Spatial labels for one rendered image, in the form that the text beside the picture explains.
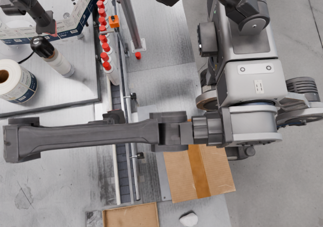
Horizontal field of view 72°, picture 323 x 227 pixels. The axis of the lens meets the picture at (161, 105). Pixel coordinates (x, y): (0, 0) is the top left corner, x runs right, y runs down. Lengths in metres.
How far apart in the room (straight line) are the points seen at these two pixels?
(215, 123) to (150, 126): 0.15
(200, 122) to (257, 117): 0.13
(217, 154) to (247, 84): 0.43
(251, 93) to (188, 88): 0.76
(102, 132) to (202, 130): 0.23
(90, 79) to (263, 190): 1.62
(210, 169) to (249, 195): 1.23
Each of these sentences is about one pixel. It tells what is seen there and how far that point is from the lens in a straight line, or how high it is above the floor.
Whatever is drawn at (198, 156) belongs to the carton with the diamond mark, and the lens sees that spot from 0.89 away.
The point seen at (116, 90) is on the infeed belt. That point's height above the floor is 0.88.
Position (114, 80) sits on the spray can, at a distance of 1.19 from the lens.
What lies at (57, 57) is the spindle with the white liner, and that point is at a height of 1.06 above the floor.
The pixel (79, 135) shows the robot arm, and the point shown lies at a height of 1.53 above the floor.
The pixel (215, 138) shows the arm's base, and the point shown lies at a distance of 0.54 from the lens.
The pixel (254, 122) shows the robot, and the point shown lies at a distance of 0.55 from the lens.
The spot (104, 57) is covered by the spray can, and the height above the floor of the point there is 1.08.
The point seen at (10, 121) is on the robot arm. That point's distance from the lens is 0.64.
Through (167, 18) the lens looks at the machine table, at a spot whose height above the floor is 0.83.
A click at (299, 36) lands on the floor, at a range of 2.72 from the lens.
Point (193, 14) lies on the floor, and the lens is 2.60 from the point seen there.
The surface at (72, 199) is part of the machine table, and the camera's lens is 1.29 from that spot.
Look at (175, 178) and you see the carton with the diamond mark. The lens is 0.89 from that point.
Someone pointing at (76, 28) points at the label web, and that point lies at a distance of 1.41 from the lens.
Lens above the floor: 2.01
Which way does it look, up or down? 73 degrees down
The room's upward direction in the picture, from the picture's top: 11 degrees counter-clockwise
